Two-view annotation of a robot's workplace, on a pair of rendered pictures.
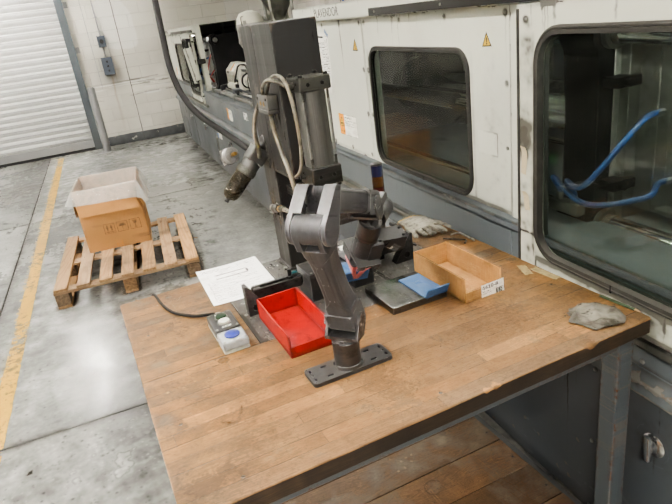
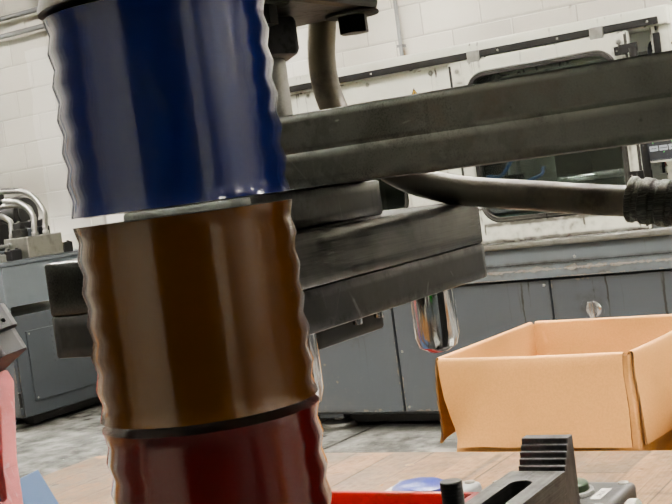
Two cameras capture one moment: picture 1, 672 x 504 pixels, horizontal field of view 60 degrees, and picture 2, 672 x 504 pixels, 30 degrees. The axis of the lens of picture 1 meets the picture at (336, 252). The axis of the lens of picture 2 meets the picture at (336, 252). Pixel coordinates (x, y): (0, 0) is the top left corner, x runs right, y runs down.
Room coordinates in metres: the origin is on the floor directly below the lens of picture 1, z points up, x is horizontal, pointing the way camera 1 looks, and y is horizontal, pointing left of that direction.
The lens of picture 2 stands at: (2.00, -0.28, 1.16)
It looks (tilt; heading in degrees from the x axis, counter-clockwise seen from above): 3 degrees down; 143
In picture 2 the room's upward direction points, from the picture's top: 8 degrees counter-clockwise
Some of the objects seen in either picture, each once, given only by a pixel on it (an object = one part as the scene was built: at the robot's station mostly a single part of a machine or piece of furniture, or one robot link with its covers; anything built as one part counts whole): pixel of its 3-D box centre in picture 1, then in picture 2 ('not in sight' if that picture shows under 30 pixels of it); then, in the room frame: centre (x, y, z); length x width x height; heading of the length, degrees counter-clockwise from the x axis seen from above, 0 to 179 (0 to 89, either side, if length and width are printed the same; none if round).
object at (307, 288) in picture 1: (335, 274); not in sight; (1.58, 0.01, 0.94); 0.20 x 0.10 x 0.07; 112
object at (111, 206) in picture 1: (114, 207); not in sight; (4.67, 1.75, 0.40); 0.67 x 0.60 x 0.50; 14
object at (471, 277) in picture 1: (456, 271); not in sight; (1.51, -0.33, 0.93); 0.25 x 0.13 x 0.08; 22
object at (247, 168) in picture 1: (248, 166); not in sight; (1.79, 0.23, 1.25); 0.19 x 0.07 x 0.19; 112
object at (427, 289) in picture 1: (423, 282); not in sight; (1.46, -0.23, 0.93); 0.15 x 0.07 x 0.03; 24
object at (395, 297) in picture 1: (405, 291); not in sight; (1.46, -0.18, 0.91); 0.17 x 0.16 x 0.02; 112
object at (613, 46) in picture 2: not in sight; (549, 142); (-1.54, 3.60, 1.21); 0.86 x 0.10 x 0.79; 19
